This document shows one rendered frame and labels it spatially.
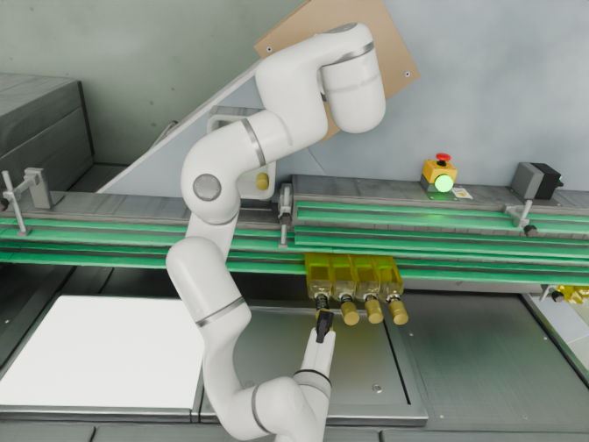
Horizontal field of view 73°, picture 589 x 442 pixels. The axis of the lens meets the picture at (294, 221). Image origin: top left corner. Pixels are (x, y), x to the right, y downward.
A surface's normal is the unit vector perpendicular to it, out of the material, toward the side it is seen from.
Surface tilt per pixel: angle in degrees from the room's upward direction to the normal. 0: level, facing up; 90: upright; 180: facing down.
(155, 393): 90
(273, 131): 29
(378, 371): 90
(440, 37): 0
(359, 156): 0
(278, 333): 90
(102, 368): 90
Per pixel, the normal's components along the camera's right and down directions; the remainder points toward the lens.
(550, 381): 0.07, -0.86
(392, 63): 0.03, 0.52
